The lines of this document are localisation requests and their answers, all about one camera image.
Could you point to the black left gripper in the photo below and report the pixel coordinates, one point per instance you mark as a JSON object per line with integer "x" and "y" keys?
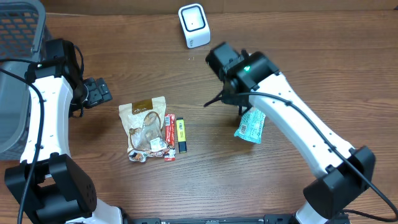
{"x": 98, "y": 90}

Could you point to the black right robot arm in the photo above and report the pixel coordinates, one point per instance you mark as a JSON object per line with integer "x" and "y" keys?
{"x": 340, "y": 170}

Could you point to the red snack stick packet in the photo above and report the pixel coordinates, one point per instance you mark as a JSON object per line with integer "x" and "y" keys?
{"x": 169, "y": 137}

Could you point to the grey plastic mesh basket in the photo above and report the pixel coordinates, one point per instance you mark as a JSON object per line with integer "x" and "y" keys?
{"x": 23, "y": 36}

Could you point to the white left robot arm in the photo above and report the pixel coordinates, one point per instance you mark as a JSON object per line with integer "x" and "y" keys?
{"x": 48, "y": 185}

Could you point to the brown cookie snack bag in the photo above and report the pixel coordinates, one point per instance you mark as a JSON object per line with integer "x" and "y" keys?
{"x": 143, "y": 122}

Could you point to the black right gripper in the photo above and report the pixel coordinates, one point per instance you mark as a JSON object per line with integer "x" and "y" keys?
{"x": 240, "y": 106}

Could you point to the white barcode scanner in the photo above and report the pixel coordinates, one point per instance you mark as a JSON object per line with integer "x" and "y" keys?
{"x": 194, "y": 25}

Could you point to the yellow highlighter pen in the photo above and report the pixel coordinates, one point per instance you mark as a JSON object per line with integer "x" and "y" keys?
{"x": 181, "y": 135}

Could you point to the teal wet wipes packet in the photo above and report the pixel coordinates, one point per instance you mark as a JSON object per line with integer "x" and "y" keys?
{"x": 251, "y": 126}

